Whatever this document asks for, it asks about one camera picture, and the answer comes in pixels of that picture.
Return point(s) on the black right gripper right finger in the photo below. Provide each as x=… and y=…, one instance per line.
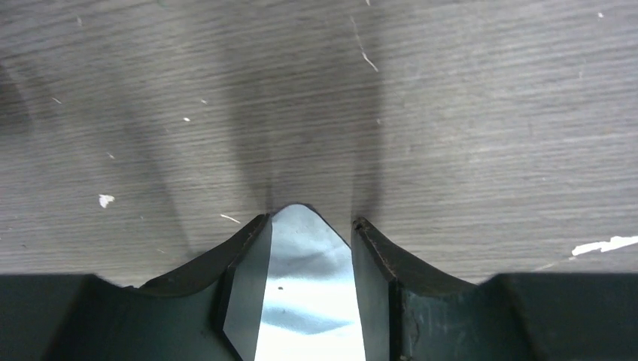
x=410, y=310

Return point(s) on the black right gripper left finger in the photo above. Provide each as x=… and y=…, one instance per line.
x=207, y=309

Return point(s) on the light blue cleaning cloth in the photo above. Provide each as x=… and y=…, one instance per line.
x=310, y=309

